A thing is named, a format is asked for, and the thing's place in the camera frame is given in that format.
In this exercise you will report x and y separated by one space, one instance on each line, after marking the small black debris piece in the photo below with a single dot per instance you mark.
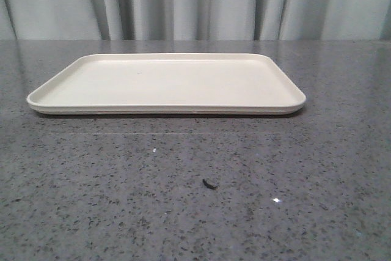
208 185

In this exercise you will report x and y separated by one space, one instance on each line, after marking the cream rectangular plastic tray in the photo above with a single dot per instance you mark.
169 83

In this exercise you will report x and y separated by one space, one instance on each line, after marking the pale green curtain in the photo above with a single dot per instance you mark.
195 19

